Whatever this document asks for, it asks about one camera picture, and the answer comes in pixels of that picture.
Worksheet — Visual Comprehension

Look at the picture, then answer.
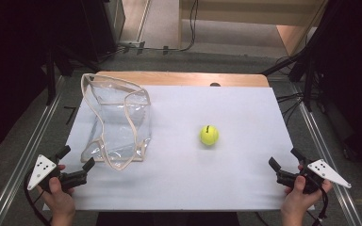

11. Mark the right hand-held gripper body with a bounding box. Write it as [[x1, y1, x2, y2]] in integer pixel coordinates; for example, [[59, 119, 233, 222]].
[[275, 158, 353, 195]]

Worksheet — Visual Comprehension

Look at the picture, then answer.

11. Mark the black floor cable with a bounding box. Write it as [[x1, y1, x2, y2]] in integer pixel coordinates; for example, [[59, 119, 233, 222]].
[[116, 0, 200, 55]]

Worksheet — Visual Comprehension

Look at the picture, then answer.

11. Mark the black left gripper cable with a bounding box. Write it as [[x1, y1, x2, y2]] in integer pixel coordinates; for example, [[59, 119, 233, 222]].
[[23, 170, 52, 226]]

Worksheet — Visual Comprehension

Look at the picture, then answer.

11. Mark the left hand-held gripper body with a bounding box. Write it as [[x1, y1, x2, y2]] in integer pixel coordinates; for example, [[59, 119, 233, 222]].
[[26, 153, 89, 193]]

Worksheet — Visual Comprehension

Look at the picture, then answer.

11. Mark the light wooden furniture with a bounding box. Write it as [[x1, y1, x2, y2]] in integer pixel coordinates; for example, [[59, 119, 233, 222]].
[[178, 0, 329, 58]]

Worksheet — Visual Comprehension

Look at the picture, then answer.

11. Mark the aluminium rail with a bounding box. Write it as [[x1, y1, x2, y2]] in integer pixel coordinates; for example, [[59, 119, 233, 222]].
[[0, 74, 66, 226], [289, 82, 362, 226]]

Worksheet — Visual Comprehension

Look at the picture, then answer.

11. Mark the clear plastic bag beige trim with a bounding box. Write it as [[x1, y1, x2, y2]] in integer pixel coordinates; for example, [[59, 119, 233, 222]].
[[80, 73, 153, 171]]

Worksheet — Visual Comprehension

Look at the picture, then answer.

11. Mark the black tripod stand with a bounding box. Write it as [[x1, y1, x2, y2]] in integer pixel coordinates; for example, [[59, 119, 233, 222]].
[[261, 18, 326, 113], [44, 43, 102, 106]]

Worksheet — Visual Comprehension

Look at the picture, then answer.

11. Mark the dark cabinet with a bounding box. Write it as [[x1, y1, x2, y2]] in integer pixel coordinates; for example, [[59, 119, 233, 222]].
[[80, 0, 126, 63]]

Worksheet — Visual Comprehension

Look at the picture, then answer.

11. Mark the person's right hand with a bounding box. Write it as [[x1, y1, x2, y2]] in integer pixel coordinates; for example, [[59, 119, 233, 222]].
[[280, 164, 334, 218]]

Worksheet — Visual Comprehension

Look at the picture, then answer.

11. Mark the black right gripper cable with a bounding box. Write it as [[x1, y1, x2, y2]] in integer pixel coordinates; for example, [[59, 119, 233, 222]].
[[305, 175, 330, 226]]

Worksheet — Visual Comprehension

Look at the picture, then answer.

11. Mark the wooden table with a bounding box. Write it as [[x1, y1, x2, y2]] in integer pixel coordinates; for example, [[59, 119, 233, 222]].
[[94, 71, 271, 89]]

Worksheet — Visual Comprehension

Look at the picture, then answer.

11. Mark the white board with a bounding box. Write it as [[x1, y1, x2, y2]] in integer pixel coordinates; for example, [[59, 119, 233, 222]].
[[42, 85, 316, 212]]

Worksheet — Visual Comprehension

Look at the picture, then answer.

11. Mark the person's left hand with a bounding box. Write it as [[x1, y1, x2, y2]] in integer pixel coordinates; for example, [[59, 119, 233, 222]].
[[36, 164, 76, 218]]

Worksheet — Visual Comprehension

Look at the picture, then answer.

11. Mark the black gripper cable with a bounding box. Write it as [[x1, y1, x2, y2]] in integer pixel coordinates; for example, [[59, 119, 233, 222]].
[[305, 175, 330, 226], [23, 170, 52, 226]]

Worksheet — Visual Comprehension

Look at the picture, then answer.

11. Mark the yellow-green apple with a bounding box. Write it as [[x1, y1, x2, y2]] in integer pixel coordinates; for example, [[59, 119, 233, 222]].
[[199, 124, 221, 147]]

